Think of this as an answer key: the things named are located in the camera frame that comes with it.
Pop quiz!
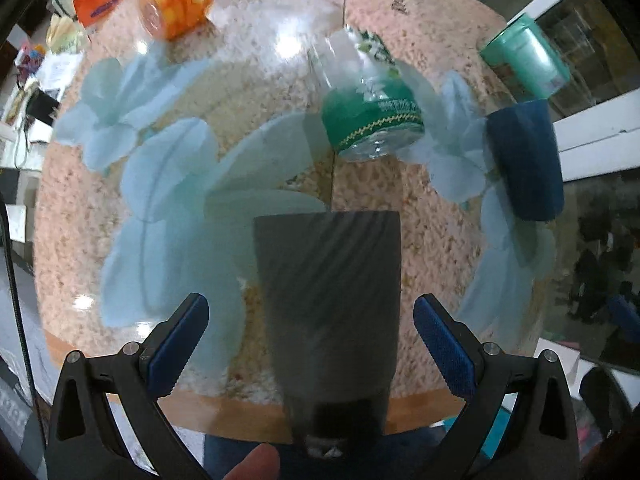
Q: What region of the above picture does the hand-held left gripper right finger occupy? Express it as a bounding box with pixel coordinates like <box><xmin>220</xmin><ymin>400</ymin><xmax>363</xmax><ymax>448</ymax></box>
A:
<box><xmin>412</xmin><ymin>294</ymin><xmax>583</xmax><ymax>480</ymax></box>

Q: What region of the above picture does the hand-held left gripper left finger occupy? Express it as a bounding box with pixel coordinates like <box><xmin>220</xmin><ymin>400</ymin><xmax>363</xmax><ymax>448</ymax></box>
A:
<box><xmin>44</xmin><ymin>292</ymin><xmax>211</xmax><ymax>480</ymax></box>

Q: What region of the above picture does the dark grey ribbed cup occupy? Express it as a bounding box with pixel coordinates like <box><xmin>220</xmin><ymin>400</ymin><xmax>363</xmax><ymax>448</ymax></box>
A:
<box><xmin>252</xmin><ymin>211</ymin><xmax>402</xmax><ymax>461</ymax></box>

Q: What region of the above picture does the dark blue cup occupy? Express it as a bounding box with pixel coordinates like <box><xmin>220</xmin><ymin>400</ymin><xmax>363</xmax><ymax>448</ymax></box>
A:
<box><xmin>486</xmin><ymin>99</ymin><xmax>565</xmax><ymax>222</ymax></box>

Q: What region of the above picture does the green label plastic bottle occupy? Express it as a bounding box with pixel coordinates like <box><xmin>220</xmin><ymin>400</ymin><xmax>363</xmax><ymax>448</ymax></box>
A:
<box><xmin>307</xmin><ymin>25</ymin><xmax>427</xmax><ymax>163</ymax></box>

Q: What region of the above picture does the pink floral table cover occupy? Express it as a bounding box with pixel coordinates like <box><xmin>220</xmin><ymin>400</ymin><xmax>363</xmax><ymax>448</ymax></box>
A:
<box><xmin>32</xmin><ymin>0</ymin><xmax>558</xmax><ymax>436</ymax></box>

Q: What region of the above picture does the teal green can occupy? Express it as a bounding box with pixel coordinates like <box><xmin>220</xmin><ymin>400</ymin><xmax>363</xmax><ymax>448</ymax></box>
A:
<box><xmin>479</xmin><ymin>14</ymin><xmax>572</xmax><ymax>100</ymax></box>

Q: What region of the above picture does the orange drink can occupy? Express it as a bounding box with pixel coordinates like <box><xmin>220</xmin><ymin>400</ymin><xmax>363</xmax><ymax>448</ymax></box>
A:
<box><xmin>138</xmin><ymin>0</ymin><xmax>213</xmax><ymax>42</ymax></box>

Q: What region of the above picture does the orange tissue packet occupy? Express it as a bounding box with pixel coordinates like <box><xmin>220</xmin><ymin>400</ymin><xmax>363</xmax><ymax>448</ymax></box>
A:
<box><xmin>73</xmin><ymin>0</ymin><xmax>127</xmax><ymax>28</ymax></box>

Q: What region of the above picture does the black cable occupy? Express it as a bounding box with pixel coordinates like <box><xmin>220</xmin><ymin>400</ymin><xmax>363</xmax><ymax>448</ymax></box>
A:
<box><xmin>0</xmin><ymin>200</ymin><xmax>48</xmax><ymax>441</ymax></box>

